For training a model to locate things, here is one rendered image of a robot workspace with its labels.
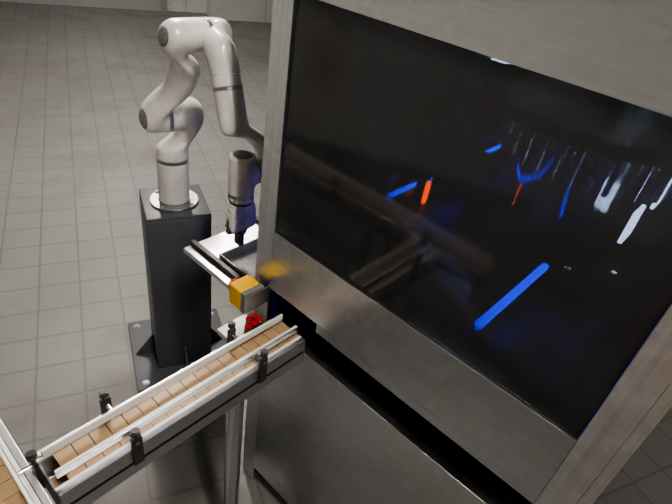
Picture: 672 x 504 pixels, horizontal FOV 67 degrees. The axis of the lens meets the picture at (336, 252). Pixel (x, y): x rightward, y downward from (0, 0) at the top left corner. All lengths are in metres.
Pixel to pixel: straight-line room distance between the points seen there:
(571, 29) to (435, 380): 0.75
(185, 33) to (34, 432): 1.71
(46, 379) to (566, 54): 2.44
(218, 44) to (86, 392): 1.68
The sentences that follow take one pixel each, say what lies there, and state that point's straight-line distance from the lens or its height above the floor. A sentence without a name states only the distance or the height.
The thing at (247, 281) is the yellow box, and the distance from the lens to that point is 1.50.
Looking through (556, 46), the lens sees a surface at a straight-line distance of 0.87.
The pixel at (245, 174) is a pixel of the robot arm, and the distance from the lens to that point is 1.61.
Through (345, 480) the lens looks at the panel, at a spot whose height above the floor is 0.51.
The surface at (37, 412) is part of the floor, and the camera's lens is 2.62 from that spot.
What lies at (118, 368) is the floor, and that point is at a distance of 2.70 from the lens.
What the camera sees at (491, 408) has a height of 1.15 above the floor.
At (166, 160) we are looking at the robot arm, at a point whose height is 1.07.
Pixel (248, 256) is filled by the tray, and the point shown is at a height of 0.88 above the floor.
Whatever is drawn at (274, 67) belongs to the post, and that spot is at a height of 1.64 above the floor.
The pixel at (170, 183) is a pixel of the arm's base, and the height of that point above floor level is 0.97.
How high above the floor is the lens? 1.98
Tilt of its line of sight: 35 degrees down
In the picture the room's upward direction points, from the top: 10 degrees clockwise
